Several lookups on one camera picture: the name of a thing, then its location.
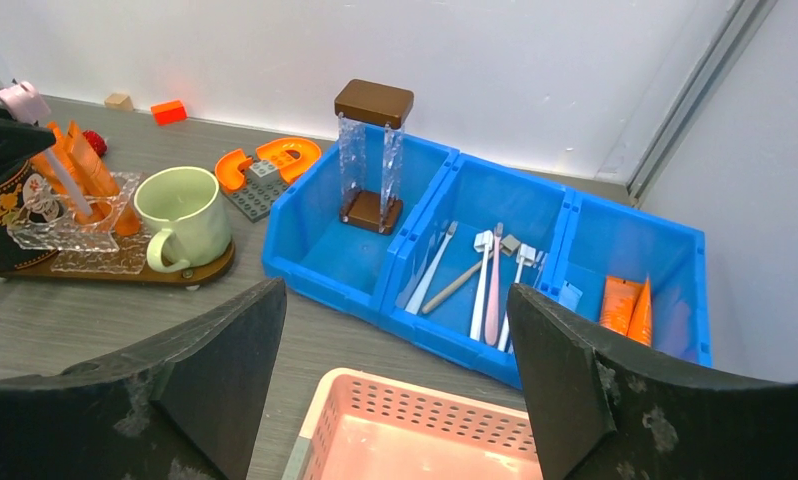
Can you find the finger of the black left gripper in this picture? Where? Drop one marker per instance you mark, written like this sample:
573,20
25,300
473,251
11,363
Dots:
5,149

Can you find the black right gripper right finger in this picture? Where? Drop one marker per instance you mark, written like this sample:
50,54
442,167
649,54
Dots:
602,406

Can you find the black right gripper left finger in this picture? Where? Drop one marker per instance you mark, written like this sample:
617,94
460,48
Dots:
185,403

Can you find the clear glass toothbrush holder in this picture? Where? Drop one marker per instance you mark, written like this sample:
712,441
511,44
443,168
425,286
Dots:
67,233

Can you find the brown oval wooden tray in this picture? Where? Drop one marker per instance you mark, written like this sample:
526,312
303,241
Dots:
125,266

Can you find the beige grey toothbrush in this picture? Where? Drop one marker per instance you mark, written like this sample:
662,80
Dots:
508,245

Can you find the pale blue toothbrush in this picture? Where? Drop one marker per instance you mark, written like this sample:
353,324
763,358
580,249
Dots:
414,304

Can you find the red glitter toy microphone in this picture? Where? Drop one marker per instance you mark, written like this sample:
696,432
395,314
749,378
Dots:
96,141

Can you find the small blue tube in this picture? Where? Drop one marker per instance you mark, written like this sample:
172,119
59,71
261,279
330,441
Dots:
570,296

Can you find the small wooden cube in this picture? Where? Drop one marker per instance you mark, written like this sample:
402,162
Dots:
119,101

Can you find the pink plastic basket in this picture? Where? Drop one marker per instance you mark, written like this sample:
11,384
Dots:
365,426

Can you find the small red block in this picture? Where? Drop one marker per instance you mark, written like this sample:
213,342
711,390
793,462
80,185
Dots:
169,112

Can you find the grey baseplate with orange track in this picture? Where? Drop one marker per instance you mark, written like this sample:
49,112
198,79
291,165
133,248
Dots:
252,183

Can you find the blue plastic organizer bin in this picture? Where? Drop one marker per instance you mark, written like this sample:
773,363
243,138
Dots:
372,276

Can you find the clear holder with brown lid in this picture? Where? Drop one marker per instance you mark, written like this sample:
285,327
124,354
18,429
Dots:
371,126

